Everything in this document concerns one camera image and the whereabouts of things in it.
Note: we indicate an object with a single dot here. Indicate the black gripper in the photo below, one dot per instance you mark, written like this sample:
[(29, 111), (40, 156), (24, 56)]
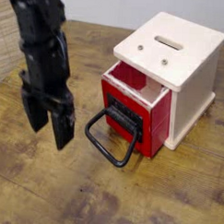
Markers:
[(45, 87)]

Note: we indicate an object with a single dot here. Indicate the red drawer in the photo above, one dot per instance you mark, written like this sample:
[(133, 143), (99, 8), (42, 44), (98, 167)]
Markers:
[(142, 99)]

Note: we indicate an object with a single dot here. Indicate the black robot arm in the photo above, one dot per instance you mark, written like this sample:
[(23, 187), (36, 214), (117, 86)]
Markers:
[(38, 20)]

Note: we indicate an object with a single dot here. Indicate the white wooden box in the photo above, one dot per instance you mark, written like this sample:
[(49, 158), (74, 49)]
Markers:
[(182, 56)]

